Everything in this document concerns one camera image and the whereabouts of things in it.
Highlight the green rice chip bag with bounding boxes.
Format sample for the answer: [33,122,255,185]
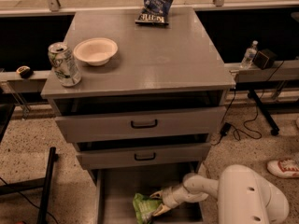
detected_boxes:
[133,193,162,224]

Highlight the white red sneaker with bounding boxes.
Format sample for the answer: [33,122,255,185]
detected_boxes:
[267,159,299,178]

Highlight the black power adapter with cable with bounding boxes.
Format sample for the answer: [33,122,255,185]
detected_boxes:
[211,62,284,146]

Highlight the clear plastic water bottle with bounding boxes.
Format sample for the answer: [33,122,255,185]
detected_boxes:
[240,40,258,69]

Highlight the grey middle drawer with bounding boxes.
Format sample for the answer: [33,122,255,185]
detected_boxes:
[77,143,211,170]

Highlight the small black box speaker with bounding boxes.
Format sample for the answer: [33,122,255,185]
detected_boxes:
[253,49,278,70]

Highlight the silver green soda can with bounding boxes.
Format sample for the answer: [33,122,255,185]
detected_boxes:
[48,42,81,87]

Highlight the black stand left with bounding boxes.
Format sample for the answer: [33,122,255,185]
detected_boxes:
[0,147,58,224]

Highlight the grey top drawer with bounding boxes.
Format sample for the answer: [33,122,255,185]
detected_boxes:
[55,106,226,143]

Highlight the grey drawer cabinet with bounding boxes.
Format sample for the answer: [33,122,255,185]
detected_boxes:
[40,6,236,224]

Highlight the small tape measure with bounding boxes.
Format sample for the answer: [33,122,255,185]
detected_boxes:
[16,65,34,78]

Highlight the grey open bottom drawer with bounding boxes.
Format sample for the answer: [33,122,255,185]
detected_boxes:
[94,162,204,224]

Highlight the blue kettle chip bag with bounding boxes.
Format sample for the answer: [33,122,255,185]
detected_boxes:
[135,0,174,26]

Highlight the white paper bowl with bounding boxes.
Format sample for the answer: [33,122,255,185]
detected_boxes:
[73,38,118,66]

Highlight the grey side shelf rail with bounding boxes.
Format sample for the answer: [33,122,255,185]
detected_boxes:
[224,60,299,83]

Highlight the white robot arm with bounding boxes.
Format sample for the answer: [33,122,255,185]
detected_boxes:
[150,164,290,224]

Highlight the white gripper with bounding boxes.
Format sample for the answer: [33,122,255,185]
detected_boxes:
[150,186,180,217]

